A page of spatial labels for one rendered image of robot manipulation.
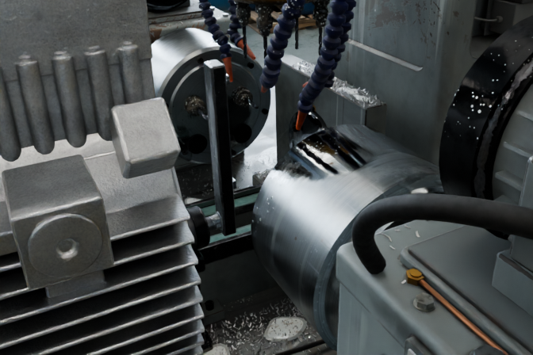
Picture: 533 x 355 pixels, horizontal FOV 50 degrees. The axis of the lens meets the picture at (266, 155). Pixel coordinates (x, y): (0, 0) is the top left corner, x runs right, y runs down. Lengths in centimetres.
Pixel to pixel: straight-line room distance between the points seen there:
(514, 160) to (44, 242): 32
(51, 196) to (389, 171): 49
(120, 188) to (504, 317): 31
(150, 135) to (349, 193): 43
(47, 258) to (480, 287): 35
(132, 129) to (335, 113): 73
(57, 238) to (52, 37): 7
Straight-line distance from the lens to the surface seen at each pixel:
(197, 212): 80
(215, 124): 75
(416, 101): 96
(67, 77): 23
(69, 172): 22
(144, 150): 22
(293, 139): 107
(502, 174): 42
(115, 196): 24
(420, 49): 95
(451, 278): 49
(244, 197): 107
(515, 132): 42
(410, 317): 47
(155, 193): 24
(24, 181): 22
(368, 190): 63
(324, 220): 63
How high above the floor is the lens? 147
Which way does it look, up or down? 27 degrees down
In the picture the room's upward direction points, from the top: 2 degrees counter-clockwise
